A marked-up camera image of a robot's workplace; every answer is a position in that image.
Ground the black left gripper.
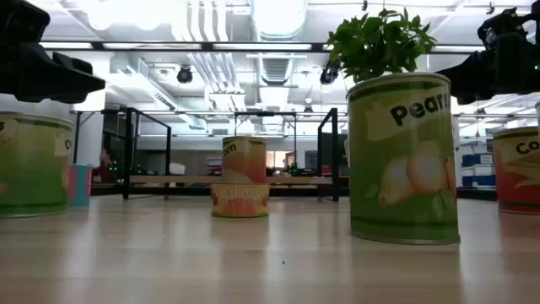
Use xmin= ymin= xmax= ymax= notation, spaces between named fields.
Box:
xmin=0 ymin=41 xmax=106 ymax=104

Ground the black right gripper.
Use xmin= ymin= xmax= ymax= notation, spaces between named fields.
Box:
xmin=436 ymin=33 xmax=540 ymax=106

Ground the green pears can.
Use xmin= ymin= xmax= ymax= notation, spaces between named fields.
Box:
xmin=346 ymin=72 xmax=461 ymax=246
xmin=0 ymin=111 xmax=76 ymax=219

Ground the small teal can pink label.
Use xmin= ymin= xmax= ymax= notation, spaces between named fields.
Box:
xmin=68 ymin=163 xmax=93 ymax=207

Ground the red-orange corn can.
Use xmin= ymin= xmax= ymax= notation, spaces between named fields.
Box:
xmin=492 ymin=126 xmax=540 ymax=215
xmin=221 ymin=135 xmax=267 ymax=185

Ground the shelving with blue bins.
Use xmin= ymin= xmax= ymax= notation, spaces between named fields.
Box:
xmin=462 ymin=152 xmax=497 ymax=187

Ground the green plant in white pot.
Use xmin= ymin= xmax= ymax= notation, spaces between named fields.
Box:
xmin=327 ymin=7 xmax=438 ymax=84

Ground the black ceiling spotlight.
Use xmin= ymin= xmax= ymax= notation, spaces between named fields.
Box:
xmin=175 ymin=65 xmax=194 ymax=84
xmin=319 ymin=62 xmax=340 ymax=85

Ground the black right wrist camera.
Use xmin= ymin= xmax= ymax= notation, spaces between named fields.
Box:
xmin=478 ymin=6 xmax=533 ymax=48

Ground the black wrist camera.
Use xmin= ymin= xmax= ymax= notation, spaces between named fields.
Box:
xmin=0 ymin=0 xmax=51 ymax=46
xmin=478 ymin=6 xmax=533 ymax=48

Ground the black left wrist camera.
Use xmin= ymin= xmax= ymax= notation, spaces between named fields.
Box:
xmin=0 ymin=0 xmax=51 ymax=46

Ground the black workstation frame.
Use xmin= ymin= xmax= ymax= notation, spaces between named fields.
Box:
xmin=233 ymin=110 xmax=298 ymax=170

